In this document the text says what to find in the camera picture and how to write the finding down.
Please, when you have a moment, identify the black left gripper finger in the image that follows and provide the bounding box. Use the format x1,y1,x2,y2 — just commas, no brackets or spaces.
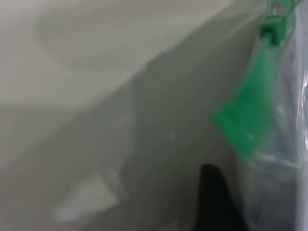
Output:
192,163,248,231

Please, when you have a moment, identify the clear zip bag green zipper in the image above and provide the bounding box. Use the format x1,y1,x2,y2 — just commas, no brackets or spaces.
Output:
211,0,308,231

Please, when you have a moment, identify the green zipper slider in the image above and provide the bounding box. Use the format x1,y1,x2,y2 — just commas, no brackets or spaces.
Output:
260,13,282,46

